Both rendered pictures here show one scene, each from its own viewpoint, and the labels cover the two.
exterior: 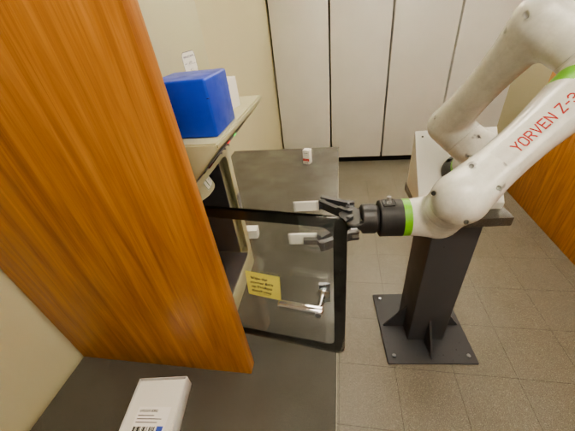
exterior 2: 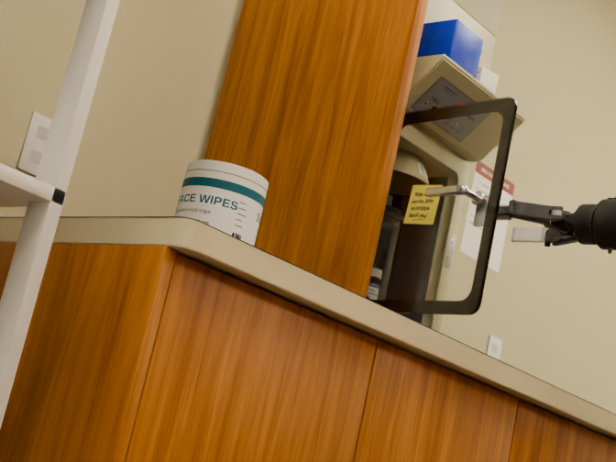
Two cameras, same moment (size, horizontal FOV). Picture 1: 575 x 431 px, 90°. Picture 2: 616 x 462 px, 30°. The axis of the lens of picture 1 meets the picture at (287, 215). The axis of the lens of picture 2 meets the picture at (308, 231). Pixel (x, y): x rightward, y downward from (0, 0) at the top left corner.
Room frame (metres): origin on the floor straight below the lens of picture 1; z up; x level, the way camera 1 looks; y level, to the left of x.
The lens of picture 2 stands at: (-1.43, -0.79, 0.61)
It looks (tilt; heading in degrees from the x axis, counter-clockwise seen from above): 13 degrees up; 30
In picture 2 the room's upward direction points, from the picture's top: 13 degrees clockwise
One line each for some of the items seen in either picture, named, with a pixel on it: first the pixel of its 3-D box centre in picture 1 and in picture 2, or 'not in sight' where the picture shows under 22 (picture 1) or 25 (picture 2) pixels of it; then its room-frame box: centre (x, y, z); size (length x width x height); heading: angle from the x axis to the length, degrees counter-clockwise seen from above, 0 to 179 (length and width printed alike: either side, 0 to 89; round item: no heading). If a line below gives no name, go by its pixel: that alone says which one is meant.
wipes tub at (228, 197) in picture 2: not in sight; (217, 218); (0.00, 0.21, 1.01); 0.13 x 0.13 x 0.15
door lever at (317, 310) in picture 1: (303, 301); (453, 194); (0.37, -0.01, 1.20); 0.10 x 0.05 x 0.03; 70
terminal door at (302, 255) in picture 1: (274, 287); (433, 207); (0.42, 0.05, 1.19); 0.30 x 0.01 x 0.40; 70
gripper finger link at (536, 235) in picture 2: (305, 205); (528, 235); (0.67, -0.05, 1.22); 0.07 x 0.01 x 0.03; 80
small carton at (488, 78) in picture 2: (222, 93); (479, 85); (0.66, 0.11, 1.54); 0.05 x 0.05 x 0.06; 65
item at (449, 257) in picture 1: (432, 275); not in sight; (1.02, -0.73, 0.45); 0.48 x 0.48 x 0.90; 83
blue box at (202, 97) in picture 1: (194, 103); (446, 51); (0.53, 0.14, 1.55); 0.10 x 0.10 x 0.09; 77
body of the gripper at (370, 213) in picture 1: (357, 218); (577, 224); (0.58, -0.17, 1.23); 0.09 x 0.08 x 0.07; 80
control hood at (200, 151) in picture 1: (222, 138); (459, 111); (0.61, 0.12, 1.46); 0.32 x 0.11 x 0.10; 167
